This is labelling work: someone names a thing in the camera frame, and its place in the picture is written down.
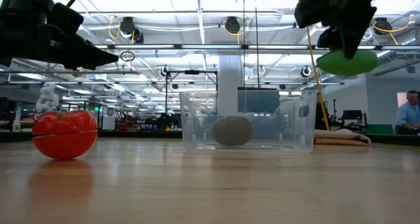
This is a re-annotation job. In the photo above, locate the black equipment cart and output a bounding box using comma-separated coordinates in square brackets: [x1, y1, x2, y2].
[341, 109, 368, 131]

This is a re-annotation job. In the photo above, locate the hanging black cable loop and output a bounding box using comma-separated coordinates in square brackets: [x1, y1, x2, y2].
[119, 50, 137, 62]

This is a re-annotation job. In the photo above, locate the person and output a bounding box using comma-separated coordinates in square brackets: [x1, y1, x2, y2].
[394, 90, 420, 136]

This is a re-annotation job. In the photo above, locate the grey horizontal rail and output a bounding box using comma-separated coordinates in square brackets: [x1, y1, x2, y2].
[0, 70, 141, 76]

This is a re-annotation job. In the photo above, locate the brown toy kiwi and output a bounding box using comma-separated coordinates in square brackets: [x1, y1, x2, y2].
[211, 115, 255, 147]

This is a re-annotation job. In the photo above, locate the red toy tomato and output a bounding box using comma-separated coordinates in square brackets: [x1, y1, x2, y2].
[31, 110, 99, 161]

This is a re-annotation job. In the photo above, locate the white pillar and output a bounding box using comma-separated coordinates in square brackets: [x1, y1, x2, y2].
[217, 55, 244, 117]

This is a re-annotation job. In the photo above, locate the green toy vegetable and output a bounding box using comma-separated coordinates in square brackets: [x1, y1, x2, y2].
[316, 49, 379, 77]

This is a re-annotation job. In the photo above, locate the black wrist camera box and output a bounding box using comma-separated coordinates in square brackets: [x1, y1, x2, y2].
[49, 2, 85, 35]
[294, 0, 339, 30]

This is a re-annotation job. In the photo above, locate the dark monitor screen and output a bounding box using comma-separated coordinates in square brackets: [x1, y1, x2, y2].
[237, 87, 280, 117]

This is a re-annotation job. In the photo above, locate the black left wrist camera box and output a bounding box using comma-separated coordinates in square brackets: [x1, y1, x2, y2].
[49, 2, 85, 35]

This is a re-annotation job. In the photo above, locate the long LED light bar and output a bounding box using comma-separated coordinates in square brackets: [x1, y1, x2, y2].
[94, 43, 420, 51]

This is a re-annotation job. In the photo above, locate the thin black hanging cable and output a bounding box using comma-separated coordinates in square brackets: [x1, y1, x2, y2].
[254, 0, 261, 90]
[242, 0, 246, 89]

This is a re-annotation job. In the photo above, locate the green panel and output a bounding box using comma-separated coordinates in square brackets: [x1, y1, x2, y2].
[367, 123, 395, 136]

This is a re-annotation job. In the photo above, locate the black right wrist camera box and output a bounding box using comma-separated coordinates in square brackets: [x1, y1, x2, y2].
[294, 0, 339, 30]

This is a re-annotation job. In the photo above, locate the clear plastic container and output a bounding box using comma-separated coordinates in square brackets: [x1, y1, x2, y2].
[178, 91, 318, 152]

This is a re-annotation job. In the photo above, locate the black metal frame rig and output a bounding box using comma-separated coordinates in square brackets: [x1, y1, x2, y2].
[164, 69, 219, 123]

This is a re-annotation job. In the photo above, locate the yellow cord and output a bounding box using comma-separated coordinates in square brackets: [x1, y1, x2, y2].
[304, 26, 331, 131]

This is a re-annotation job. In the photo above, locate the folded beige cloth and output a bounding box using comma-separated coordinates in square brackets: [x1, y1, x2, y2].
[314, 128, 373, 147]

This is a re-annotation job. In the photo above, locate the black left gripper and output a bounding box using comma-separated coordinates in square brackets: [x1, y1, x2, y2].
[0, 0, 119, 70]

